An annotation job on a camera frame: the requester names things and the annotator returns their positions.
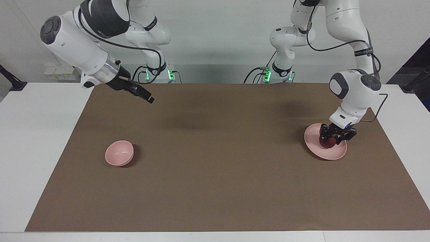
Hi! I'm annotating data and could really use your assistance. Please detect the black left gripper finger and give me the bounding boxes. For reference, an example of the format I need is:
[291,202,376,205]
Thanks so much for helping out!
[338,132,357,147]
[319,129,331,148]

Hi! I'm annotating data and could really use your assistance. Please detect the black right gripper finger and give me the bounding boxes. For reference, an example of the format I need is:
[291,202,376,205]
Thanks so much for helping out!
[129,90,152,104]
[134,84,155,101]

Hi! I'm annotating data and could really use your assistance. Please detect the dark red apple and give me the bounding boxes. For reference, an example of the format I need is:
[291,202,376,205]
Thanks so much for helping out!
[319,134,338,149]

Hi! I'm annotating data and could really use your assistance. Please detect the pink plate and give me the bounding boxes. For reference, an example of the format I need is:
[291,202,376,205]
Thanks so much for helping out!
[304,123,347,161]

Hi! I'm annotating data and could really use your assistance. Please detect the pink bowl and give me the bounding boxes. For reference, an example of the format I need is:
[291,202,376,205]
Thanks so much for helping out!
[105,140,134,167]

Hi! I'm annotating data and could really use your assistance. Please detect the white power strip box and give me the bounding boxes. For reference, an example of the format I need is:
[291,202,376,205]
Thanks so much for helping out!
[44,65,81,81]

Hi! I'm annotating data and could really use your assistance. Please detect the black stand foot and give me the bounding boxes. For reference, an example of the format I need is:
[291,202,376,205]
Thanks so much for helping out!
[0,65,27,91]
[400,67,430,93]

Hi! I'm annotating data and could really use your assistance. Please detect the brown table mat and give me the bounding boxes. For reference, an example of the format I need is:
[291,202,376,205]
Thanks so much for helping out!
[24,83,430,232]

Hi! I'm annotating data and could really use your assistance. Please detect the dark background panel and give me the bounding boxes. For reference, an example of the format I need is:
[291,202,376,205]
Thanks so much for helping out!
[386,38,430,111]

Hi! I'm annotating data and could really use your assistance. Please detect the black base cable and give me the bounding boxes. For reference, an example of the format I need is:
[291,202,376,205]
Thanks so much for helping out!
[133,65,150,84]
[244,50,279,84]

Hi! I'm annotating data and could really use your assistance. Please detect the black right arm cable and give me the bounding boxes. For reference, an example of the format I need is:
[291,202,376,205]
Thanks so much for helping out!
[78,7,162,84]

